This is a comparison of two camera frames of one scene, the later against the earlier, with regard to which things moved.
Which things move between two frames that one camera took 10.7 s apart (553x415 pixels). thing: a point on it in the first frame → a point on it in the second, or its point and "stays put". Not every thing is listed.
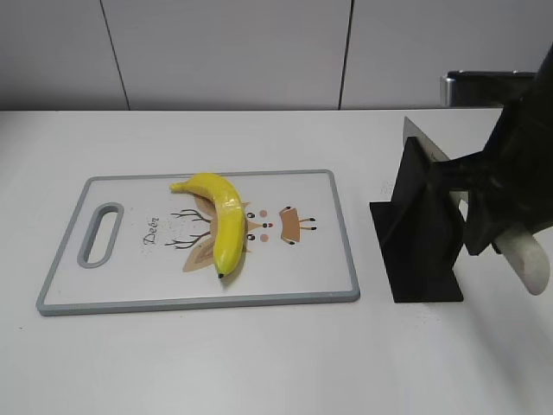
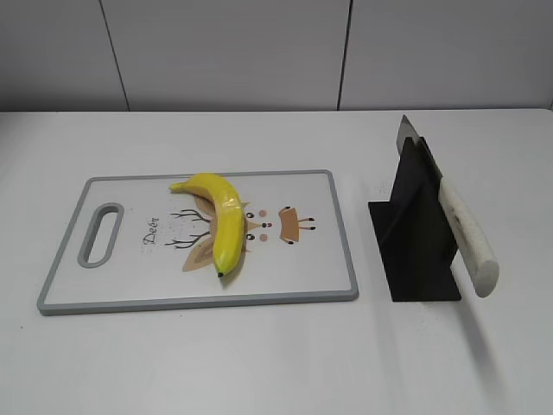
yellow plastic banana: x=230 y=217 stays put
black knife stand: x=420 y=234 stays put
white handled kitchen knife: x=522 y=250 → x=479 y=264
